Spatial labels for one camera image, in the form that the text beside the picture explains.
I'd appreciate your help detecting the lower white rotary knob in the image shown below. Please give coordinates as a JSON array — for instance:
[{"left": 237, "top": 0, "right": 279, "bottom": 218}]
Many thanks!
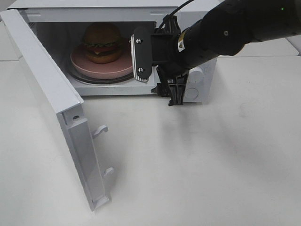
[{"left": 188, "top": 67, "right": 204, "bottom": 84}]

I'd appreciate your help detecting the pink round plate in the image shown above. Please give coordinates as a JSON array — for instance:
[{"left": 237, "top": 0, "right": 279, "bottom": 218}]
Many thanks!
[{"left": 70, "top": 40, "right": 133, "bottom": 79}]

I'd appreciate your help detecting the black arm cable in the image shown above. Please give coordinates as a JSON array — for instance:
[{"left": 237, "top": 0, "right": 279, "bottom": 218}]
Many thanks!
[{"left": 156, "top": 0, "right": 193, "bottom": 30}]

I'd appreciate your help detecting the burger with lettuce and tomato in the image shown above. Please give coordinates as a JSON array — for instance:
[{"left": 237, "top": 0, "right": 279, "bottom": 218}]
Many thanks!
[{"left": 82, "top": 22, "right": 123, "bottom": 64}]

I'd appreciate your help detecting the white microwave door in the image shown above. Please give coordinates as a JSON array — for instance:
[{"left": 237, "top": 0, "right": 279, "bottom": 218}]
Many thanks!
[{"left": 0, "top": 9, "right": 114, "bottom": 211}]

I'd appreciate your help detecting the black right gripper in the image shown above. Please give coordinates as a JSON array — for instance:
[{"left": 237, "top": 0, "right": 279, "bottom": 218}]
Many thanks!
[{"left": 133, "top": 15, "right": 195, "bottom": 106}]

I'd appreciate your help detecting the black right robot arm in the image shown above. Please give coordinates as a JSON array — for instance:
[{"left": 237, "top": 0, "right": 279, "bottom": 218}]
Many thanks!
[{"left": 131, "top": 0, "right": 301, "bottom": 106}]

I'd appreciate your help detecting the white microwave oven body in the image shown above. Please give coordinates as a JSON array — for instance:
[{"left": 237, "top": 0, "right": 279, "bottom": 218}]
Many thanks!
[{"left": 0, "top": 0, "right": 182, "bottom": 103}]

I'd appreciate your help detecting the glass microwave turntable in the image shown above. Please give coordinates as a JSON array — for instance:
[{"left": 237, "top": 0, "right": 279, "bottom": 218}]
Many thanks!
[{"left": 65, "top": 59, "right": 134, "bottom": 85}]

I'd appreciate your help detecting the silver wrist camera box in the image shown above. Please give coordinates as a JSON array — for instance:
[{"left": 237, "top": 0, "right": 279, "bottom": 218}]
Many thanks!
[{"left": 130, "top": 34, "right": 149, "bottom": 83}]

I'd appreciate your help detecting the round white door button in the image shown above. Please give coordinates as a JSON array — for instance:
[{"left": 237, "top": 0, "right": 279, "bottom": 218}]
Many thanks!
[{"left": 184, "top": 88, "right": 198, "bottom": 100}]

